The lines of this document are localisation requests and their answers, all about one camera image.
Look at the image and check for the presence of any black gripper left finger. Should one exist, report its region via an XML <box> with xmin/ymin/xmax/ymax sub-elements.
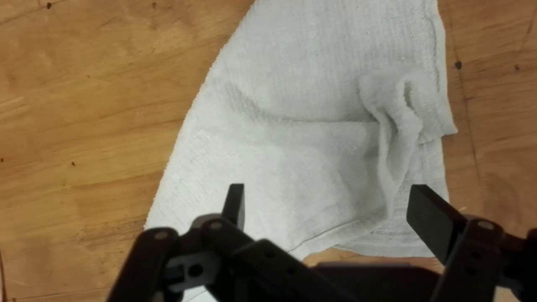
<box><xmin>106</xmin><ymin>183</ymin><xmax>359</xmax><ymax>302</ymax></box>

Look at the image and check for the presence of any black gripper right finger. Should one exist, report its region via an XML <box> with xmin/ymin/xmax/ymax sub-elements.
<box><xmin>404</xmin><ymin>183</ymin><xmax>537</xmax><ymax>302</ymax></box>

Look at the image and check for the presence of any white terry cloth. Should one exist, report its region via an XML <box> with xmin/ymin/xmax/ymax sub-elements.
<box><xmin>143</xmin><ymin>0</ymin><xmax>460</xmax><ymax>302</ymax></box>

